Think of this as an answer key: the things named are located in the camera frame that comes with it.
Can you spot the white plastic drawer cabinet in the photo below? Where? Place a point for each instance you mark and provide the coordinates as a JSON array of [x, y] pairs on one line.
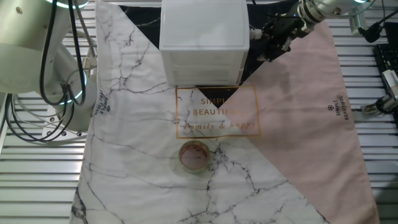
[[202, 28]]

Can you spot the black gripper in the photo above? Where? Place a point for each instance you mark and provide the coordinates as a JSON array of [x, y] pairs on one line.
[[284, 28]]

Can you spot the marble pink black patterned tablecloth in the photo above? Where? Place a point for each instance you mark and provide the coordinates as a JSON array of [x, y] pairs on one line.
[[280, 124]]

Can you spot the silver depth camera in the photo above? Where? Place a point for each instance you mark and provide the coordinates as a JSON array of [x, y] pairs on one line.
[[392, 82], [357, 20]]

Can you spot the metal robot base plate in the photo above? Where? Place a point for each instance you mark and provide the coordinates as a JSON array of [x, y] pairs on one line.
[[46, 126]]

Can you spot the clear adhesive tape roll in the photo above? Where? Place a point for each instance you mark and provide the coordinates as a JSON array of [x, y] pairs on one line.
[[186, 166]]

